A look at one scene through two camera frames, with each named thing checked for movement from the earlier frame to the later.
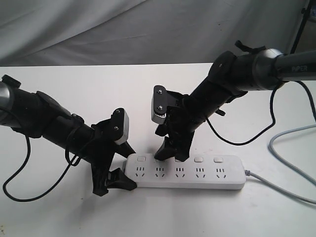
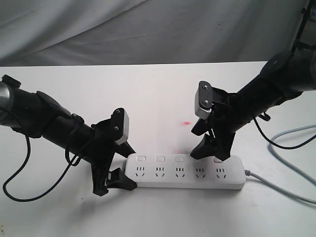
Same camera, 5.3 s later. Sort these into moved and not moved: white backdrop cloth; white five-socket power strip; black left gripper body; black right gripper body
Moved: black right gripper body
Not moved: black left gripper body; white backdrop cloth; white five-socket power strip
